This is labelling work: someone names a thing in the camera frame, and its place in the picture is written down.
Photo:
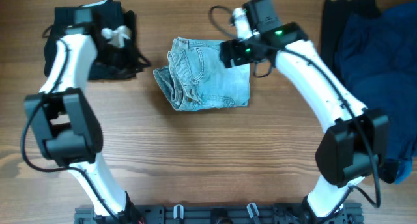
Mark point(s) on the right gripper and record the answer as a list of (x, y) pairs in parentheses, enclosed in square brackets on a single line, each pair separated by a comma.
[(238, 57)]

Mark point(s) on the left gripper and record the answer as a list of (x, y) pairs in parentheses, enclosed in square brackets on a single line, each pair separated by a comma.
[(131, 64)]

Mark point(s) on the light blue denim shorts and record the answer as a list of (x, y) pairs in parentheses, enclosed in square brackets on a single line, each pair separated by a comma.
[(196, 79)]

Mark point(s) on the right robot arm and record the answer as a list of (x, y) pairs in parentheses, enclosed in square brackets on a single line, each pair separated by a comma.
[(355, 137)]

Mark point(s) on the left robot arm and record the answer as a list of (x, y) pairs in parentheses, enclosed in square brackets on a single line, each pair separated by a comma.
[(65, 127)]

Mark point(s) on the folded black shorts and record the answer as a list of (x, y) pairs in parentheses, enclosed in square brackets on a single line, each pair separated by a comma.
[(108, 14)]

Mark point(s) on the black garment under pile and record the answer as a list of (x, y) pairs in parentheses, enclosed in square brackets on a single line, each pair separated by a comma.
[(334, 19)]

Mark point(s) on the dark blue garment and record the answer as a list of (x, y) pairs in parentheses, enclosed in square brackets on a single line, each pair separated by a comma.
[(377, 61)]

